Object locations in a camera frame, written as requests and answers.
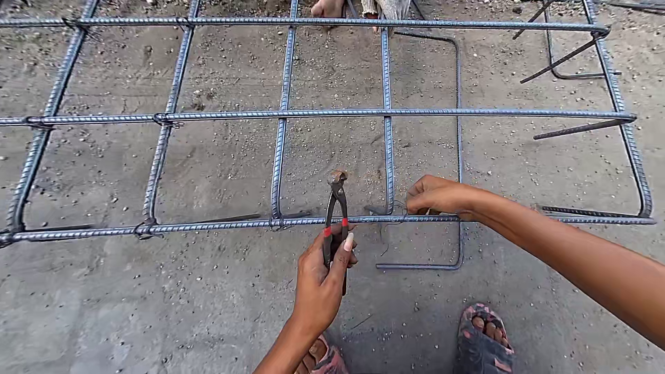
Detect bent ribbed steel stirrup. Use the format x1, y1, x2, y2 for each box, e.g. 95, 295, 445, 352
541, 0, 653, 219
270, 0, 312, 220
6, 0, 99, 232
142, 0, 261, 226
365, 0, 396, 216

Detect thin tie wire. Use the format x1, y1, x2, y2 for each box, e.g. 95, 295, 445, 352
380, 199, 408, 257

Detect long ribbed steel bar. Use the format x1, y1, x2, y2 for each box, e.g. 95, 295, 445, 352
0, 108, 637, 141
0, 215, 656, 245
0, 17, 611, 84

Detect thin bent steel stirrup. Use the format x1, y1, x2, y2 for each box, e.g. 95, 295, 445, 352
376, 30, 465, 271
542, 0, 622, 81

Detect black pincers with red bands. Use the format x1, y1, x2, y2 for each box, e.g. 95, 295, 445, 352
322, 170, 349, 297

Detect person's legs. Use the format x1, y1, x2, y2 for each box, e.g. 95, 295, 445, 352
293, 302, 516, 374

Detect dark steel rods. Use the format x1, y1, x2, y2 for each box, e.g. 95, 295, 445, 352
605, 0, 665, 15

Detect person's right forearm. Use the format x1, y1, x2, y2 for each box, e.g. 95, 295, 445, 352
470, 189, 665, 351

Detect person's left hand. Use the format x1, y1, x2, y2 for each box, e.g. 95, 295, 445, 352
293, 223, 359, 338

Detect person's right hand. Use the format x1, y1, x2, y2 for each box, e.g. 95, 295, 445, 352
405, 175, 486, 222

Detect dark ribbed steel rod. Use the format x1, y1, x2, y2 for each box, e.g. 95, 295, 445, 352
512, 0, 556, 41

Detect person's left forearm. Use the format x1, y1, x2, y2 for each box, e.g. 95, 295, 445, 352
253, 316, 325, 374

